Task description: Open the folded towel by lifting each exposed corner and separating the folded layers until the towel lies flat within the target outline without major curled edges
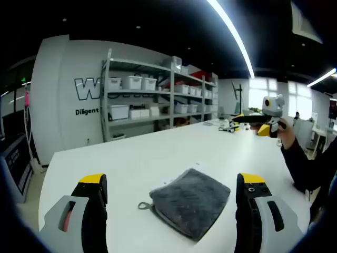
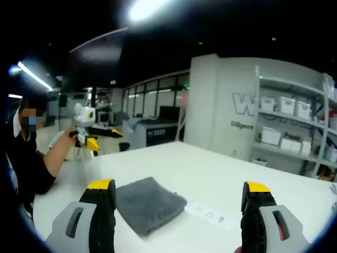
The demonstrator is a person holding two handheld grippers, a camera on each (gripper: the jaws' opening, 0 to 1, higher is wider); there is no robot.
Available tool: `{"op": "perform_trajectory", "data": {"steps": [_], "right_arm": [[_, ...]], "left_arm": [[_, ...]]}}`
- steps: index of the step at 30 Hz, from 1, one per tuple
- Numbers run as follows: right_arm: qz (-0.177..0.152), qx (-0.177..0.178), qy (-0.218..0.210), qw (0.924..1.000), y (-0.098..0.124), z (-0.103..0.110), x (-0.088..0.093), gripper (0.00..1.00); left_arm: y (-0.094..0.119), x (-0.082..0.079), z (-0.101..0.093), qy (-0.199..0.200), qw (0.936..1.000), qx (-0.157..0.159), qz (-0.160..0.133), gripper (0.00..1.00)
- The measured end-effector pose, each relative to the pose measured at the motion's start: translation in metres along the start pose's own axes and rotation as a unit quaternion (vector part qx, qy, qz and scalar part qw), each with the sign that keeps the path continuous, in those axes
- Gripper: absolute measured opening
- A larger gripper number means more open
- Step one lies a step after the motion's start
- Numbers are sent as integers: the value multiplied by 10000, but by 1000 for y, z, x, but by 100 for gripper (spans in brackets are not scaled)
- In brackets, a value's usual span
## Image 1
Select grey towel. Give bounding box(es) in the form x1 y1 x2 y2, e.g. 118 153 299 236
138 168 232 242

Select person's right hand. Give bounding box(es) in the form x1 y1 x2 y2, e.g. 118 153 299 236
277 118 297 149

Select bright window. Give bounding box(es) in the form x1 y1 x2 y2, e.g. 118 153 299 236
249 78 279 109
288 81 312 121

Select yellow black tool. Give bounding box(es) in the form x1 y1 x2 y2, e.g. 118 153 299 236
217 113 244 133

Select white office desk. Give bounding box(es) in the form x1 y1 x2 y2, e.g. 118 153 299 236
312 125 330 159

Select short ceiling light strip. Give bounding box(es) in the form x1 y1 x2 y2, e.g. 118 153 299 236
306 67 337 88

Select white framed computer monitor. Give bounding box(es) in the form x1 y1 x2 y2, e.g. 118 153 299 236
0 105 43 201

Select grey metal shelving unit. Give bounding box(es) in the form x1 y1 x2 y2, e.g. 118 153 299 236
101 48 219 143

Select long ceiling light strip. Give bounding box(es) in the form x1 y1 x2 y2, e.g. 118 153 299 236
206 0 255 79

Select rows of white storage bins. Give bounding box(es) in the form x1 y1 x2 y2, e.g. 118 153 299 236
107 56 219 121

